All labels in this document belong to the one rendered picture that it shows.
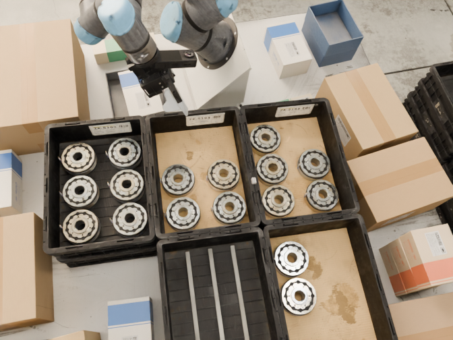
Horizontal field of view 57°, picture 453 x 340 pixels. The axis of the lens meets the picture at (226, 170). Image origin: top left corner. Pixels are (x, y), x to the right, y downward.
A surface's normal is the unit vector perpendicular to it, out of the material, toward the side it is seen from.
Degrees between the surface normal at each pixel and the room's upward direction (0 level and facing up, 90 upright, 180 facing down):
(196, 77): 47
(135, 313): 0
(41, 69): 0
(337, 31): 0
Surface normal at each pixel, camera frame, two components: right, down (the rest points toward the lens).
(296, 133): 0.07, -0.39
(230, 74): -0.66, -0.10
